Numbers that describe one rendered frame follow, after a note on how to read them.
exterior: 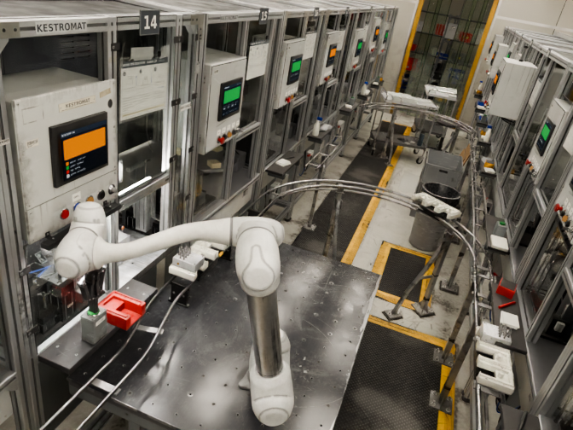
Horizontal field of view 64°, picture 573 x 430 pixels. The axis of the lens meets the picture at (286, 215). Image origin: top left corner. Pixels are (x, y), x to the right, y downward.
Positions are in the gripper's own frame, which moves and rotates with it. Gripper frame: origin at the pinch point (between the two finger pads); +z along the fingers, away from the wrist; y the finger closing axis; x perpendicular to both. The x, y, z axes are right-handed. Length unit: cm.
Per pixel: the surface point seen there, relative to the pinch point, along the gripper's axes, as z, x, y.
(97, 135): -60, -7, -14
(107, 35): -91, -11, -24
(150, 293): 15.7, 2.7, -32.4
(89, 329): 8.8, 1.4, 3.9
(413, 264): 105, 120, -288
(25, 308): -7.1, -10.8, 19.2
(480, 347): 20, 148, -81
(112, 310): 9.6, 0.9, -9.1
